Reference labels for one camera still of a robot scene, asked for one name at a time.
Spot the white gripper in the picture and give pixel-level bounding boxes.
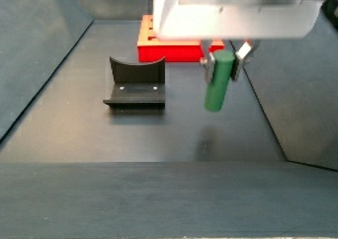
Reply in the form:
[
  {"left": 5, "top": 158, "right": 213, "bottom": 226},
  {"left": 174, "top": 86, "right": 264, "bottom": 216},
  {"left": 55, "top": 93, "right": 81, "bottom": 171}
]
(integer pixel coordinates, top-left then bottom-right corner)
[{"left": 153, "top": 0, "right": 323, "bottom": 84}]

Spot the green round cylinder peg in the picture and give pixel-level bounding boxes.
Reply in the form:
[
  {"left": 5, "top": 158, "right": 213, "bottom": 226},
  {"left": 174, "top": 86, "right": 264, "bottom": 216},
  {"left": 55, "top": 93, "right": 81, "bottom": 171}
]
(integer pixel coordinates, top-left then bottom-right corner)
[{"left": 204, "top": 50, "right": 234, "bottom": 113}]

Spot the red shape sorting board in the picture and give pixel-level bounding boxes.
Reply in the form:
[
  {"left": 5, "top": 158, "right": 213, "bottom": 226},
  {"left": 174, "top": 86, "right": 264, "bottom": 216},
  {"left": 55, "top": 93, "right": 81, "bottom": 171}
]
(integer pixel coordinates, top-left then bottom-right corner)
[{"left": 136, "top": 14, "right": 225, "bottom": 63}]

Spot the black curved holder bracket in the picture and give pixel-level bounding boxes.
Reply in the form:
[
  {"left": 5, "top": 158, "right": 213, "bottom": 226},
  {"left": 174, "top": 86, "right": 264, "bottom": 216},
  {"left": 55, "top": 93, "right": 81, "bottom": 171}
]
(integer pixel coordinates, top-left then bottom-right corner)
[{"left": 102, "top": 57, "right": 165, "bottom": 109}]

